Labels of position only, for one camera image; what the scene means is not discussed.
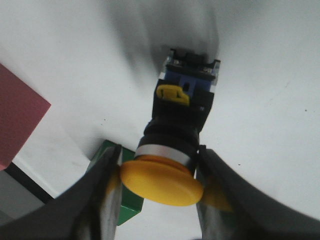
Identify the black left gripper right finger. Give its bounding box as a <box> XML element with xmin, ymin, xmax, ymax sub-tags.
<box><xmin>196</xmin><ymin>145</ymin><xmax>320</xmax><ymax>240</ymax></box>

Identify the pink wooden cube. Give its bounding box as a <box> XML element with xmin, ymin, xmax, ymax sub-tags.
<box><xmin>0</xmin><ymin>65</ymin><xmax>51</xmax><ymax>171</ymax></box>

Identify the yellow push button switch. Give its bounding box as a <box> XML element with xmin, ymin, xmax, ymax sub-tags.
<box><xmin>123</xmin><ymin>49</ymin><xmax>221</xmax><ymax>207</ymax></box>

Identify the left green wooden cube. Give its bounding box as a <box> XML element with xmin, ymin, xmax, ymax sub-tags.
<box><xmin>86</xmin><ymin>139</ymin><xmax>144</xmax><ymax>226</ymax></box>

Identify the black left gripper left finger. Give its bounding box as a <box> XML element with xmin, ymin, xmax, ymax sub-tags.
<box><xmin>0</xmin><ymin>145</ymin><xmax>122</xmax><ymax>240</ymax></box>

